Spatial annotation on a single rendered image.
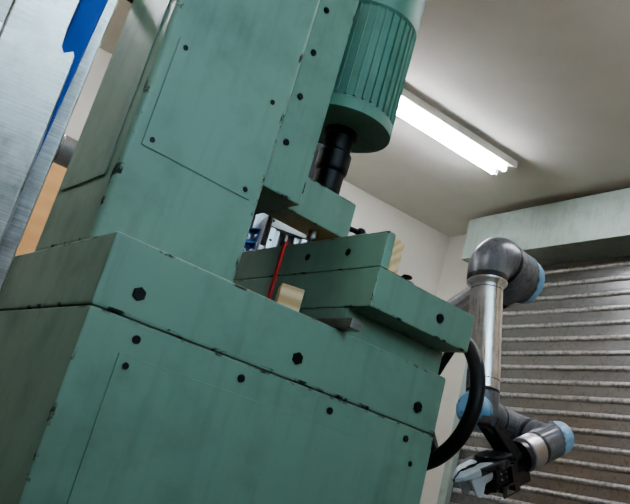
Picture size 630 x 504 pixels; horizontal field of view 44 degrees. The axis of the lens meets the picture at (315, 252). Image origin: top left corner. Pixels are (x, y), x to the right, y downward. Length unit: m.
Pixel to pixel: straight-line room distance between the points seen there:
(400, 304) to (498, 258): 0.78
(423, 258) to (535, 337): 1.22
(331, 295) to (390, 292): 0.10
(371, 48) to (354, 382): 0.61
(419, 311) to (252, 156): 0.33
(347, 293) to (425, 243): 4.77
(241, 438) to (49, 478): 0.24
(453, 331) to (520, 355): 3.90
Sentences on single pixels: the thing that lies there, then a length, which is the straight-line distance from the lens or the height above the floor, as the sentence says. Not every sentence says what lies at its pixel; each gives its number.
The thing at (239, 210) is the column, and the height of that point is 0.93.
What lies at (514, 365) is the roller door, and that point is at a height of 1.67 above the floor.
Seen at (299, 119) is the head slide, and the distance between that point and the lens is 1.27.
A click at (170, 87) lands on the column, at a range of 1.11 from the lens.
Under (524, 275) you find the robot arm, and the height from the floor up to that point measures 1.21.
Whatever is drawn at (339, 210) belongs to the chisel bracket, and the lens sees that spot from 1.34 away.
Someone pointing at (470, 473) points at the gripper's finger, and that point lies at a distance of 1.62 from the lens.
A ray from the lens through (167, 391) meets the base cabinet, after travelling 0.94.
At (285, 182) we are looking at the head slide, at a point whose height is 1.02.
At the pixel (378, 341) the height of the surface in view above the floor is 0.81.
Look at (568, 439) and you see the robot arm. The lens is 1.84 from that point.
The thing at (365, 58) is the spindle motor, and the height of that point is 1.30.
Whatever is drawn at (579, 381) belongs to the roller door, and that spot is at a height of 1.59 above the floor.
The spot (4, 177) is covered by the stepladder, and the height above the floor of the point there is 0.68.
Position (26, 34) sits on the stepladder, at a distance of 0.41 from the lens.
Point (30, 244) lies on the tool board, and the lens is 4.48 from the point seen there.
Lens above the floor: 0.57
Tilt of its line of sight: 17 degrees up
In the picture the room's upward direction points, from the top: 16 degrees clockwise
